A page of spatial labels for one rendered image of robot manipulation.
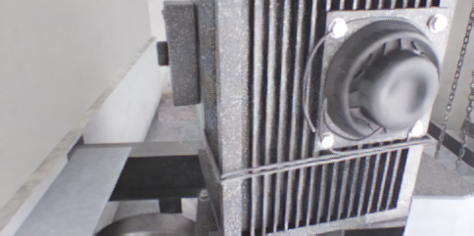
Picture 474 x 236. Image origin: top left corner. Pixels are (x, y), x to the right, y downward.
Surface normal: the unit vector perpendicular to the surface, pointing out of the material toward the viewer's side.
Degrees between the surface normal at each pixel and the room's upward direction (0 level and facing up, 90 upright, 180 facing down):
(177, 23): 90
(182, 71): 90
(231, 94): 90
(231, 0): 90
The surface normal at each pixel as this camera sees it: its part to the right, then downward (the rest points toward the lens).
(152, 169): 0.07, 0.37
